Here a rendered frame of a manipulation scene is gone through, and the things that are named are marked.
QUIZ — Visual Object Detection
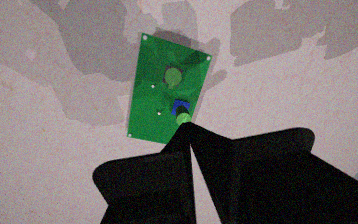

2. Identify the green circuit board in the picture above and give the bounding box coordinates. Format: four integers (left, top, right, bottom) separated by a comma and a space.
126, 33, 213, 144

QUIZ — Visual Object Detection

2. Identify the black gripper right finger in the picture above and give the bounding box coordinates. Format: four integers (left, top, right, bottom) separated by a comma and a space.
186, 122, 315, 224

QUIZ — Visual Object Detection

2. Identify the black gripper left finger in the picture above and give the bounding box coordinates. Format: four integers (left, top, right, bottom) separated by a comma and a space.
92, 122, 196, 224

